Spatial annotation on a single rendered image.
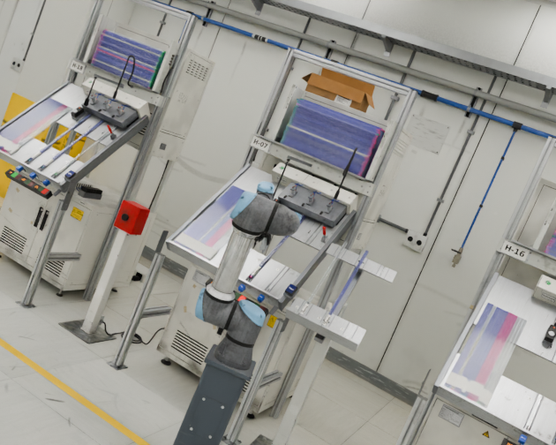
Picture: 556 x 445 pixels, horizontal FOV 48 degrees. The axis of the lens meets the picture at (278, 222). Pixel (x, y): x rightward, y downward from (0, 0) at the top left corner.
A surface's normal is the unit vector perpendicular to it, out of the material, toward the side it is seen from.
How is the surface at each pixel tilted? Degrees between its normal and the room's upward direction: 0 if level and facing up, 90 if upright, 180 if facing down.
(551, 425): 44
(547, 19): 90
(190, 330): 90
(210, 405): 90
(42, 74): 90
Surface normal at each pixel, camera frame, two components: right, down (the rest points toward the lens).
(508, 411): -0.01, -0.69
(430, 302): -0.40, -0.05
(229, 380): -0.07, 0.10
